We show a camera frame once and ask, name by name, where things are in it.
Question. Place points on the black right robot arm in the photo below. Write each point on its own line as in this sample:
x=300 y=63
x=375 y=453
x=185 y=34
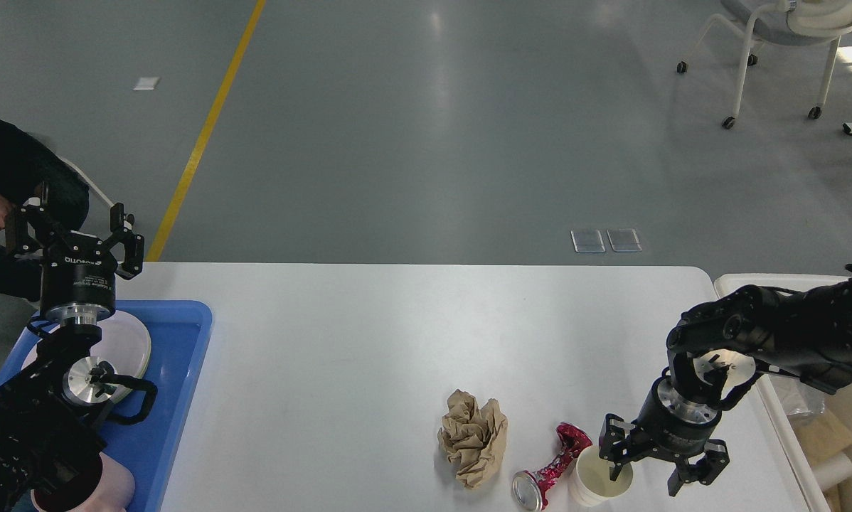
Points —
x=716 y=353

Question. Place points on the crushed red soda can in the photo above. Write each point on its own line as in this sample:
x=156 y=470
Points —
x=530 y=488

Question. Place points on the clear floor plate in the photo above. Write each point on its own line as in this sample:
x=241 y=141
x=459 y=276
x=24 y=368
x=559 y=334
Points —
x=624 y=240
x=588 y=241

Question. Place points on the brown paper ball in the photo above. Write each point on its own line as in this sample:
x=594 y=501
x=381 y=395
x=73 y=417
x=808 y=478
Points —
x=473 y=437

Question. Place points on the seated person in black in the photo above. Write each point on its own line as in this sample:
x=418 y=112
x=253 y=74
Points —
x=26 y=166

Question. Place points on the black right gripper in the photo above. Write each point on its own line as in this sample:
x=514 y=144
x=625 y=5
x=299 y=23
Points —
x=670 y=428

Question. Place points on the clear floor plate left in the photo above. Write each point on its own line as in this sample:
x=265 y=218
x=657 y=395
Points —
x=588 y=241

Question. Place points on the white plastic bin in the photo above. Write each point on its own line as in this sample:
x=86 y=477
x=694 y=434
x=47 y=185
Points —
x=793 y=440

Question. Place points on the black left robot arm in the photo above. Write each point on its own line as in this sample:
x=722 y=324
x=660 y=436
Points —
x=51 y=410

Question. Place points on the pink plate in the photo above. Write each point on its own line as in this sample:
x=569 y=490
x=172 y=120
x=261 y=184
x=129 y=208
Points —
x=127 y=348

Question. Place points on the pink mug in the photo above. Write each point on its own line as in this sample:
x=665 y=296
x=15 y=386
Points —
x=104 y=485

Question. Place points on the blue plastic tray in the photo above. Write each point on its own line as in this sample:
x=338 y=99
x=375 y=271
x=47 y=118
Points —
x=179 y=332

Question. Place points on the aluminium foil tray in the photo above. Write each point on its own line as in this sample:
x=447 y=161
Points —
x=799 y=401

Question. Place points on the brown paper bag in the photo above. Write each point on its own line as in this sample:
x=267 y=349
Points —
x=821 y=434

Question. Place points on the white chair on left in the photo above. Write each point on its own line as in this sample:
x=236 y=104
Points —
x=92 y=186

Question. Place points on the white office chair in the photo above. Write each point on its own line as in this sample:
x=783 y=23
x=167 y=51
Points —
x=781 y=23

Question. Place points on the clear floor plate right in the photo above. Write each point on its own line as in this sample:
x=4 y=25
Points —
x=624 y=240

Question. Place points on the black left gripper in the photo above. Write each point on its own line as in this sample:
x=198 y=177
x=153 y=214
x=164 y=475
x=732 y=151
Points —
x=79 y=269

